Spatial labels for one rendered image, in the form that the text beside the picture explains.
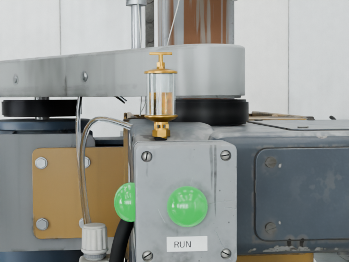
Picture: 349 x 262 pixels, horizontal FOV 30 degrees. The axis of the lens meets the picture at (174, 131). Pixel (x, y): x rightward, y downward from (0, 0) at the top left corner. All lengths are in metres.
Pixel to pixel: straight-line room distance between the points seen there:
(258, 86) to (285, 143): 5.29
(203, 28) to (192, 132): 0.48
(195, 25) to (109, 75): 0.32
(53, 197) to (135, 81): 0.27
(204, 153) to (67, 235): 0.47
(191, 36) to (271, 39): 4.86
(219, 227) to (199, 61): 0.21
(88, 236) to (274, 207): 0.27
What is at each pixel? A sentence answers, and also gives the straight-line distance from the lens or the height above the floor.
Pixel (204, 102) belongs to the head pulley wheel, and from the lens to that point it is 0.64.
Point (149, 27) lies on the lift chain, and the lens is 1.08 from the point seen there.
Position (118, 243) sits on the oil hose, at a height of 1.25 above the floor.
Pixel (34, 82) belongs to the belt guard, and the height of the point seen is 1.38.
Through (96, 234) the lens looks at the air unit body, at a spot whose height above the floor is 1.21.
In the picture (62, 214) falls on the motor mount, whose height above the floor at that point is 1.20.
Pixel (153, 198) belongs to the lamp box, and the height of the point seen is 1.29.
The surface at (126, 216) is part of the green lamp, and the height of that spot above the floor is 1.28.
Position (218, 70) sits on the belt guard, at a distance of 0.64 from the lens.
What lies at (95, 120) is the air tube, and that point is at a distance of 0.63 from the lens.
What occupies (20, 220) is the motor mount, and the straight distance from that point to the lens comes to 0.93.
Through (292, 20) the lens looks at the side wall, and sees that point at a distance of 5.94.
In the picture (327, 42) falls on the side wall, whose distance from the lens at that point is 6.01.
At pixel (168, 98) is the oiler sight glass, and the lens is 0.55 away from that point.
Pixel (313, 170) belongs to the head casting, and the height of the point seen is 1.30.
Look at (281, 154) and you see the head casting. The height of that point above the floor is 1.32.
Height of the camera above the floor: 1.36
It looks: 3 degrees down
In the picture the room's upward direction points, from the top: straight up
